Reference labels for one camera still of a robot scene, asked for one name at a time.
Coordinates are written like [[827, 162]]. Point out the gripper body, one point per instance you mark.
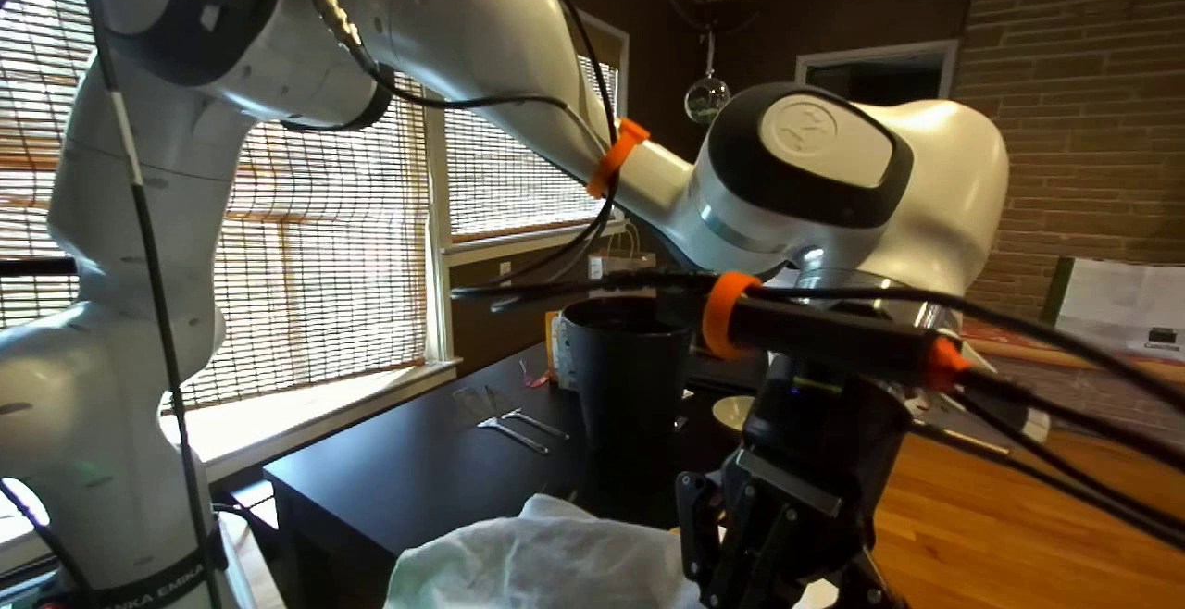
[[824, 424]]

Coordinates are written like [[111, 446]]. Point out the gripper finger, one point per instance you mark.
[[861, 586], [705, 526]]

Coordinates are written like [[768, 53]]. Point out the small yellow white box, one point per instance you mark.
[[555, 350]]

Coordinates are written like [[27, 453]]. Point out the hanging glass ball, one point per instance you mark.
[[706, 100]]

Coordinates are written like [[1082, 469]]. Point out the black tall pot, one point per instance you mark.
[[629, 387]]

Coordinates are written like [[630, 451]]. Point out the white cardboard box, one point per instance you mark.
[[1120, 304]]

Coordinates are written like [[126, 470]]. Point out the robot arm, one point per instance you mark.
[[481, 26]]

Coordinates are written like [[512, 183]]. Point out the white framed doorway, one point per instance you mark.
[[879, 72]]

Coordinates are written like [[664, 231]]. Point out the white towel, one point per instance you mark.
[[528, 558]]

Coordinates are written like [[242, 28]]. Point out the white plate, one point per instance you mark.
[[731, 413]]

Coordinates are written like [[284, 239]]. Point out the small red item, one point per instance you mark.
[[537, 374]]

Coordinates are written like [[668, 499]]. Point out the window with bamboo blind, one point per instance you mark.
[[505, 183], [315, 248]]

